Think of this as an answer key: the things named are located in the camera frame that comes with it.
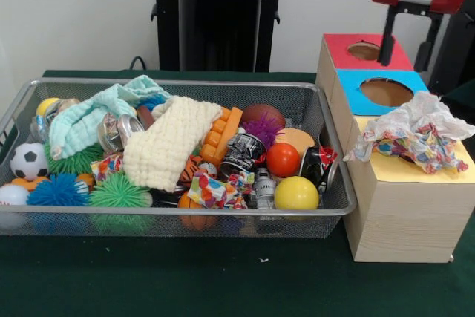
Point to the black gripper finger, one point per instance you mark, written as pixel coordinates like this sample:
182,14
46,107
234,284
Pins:
428,42
387,38

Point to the colourful patterned paper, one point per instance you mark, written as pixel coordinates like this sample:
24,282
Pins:
211,191
419,127

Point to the wooden box with three holes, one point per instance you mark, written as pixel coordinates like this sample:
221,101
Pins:
408,220

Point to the shallow clear mesh bin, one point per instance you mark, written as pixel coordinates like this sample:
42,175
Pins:
74,228

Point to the black upright panel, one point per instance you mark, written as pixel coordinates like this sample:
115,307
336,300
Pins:
458,53

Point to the dark green side table cloth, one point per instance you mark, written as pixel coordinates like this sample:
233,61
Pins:
465,96

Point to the purple spiky ball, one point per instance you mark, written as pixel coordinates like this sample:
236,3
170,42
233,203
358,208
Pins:
261,127

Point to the red orange ball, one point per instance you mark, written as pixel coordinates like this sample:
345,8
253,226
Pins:
282,160

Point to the large yellow ball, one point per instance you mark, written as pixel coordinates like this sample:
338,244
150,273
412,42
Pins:
296,192

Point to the cream knitted cloth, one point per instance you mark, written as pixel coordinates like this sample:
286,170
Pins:
167,146

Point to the green spiky ball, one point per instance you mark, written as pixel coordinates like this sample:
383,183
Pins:
118,192

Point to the mint green cloth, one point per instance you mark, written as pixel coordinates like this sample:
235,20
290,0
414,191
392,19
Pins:
81,120

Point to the blue spiky ball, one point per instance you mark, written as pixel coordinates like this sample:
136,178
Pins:
55,191

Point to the black and white soccer ball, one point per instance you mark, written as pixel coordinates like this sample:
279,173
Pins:
29,161

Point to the white baseball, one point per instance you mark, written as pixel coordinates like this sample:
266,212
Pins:
13,195

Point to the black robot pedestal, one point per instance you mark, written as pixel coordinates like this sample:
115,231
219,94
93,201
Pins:
219,35

